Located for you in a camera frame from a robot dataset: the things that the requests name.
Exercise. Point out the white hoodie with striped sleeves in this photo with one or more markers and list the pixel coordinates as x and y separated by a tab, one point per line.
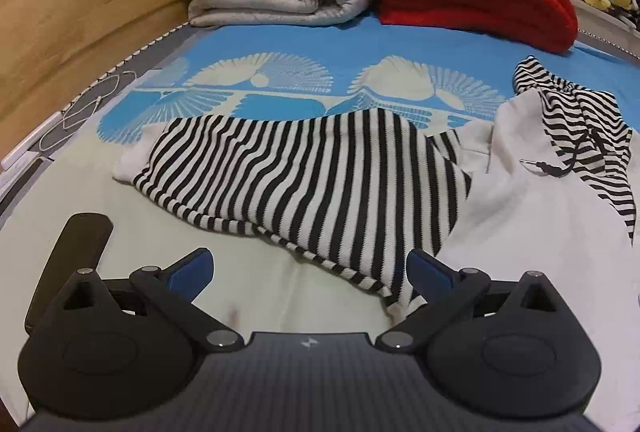
310	171

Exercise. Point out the blue printed bed sheet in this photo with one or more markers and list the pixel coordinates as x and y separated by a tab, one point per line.
300	42

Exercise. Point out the wooden headboard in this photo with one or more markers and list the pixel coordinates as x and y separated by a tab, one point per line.
85	21

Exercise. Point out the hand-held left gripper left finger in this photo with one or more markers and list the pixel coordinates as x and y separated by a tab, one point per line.
190	274

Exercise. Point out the grey mattress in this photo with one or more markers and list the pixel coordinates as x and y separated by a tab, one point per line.
30	161

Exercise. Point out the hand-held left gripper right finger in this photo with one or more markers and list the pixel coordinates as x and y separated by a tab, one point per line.
430	274

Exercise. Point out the black flat rectangular object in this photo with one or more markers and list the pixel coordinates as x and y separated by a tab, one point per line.
75	252

